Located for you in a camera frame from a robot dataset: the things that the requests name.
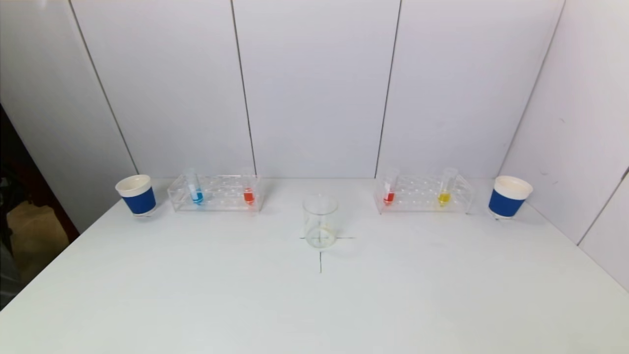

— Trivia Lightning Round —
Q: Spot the test tube with orange pigment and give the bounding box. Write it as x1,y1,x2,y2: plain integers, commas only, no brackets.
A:
240,168,257,207

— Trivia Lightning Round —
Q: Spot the clear glass beaker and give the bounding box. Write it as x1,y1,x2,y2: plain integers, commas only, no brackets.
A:
302,194,340,250

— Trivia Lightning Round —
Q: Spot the test tube with red pigment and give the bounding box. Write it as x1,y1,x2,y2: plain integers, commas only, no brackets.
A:
383,168,400,207

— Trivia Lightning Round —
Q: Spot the clear acrylic test tube rack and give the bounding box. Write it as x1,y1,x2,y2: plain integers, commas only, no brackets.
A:
374,173,476,215
167,174,265,213

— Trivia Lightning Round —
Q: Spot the test tube with blue pigment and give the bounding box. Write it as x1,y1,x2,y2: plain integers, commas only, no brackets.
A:
184,167,205,207

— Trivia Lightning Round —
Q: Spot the test tube with yellow pigment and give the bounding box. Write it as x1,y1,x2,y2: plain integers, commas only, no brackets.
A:
437,167,459,207

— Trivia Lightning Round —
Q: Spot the blue white paper cup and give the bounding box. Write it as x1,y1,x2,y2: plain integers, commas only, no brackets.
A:
488,176,534,220
115,174,157,217

